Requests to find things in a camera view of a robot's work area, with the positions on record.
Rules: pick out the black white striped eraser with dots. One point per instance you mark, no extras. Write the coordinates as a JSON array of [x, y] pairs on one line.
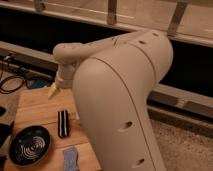
[[63, 123]]

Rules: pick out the blue object on floor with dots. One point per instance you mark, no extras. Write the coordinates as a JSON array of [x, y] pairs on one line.
[[39, 83]]

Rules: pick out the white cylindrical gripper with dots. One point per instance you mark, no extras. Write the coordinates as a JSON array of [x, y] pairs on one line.
[[63, 80]]

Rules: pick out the blue grey sponge cloth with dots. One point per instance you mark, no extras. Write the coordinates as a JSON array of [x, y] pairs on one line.
[[70, 159]]

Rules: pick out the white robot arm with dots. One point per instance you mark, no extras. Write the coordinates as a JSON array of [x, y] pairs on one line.
[[111, 80]]

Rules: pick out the black patterned plate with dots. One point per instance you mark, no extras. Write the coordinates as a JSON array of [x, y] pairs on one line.
[[29, 146]]

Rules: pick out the black object at left edge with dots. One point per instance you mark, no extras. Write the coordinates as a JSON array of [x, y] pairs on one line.
[[5, 130]]

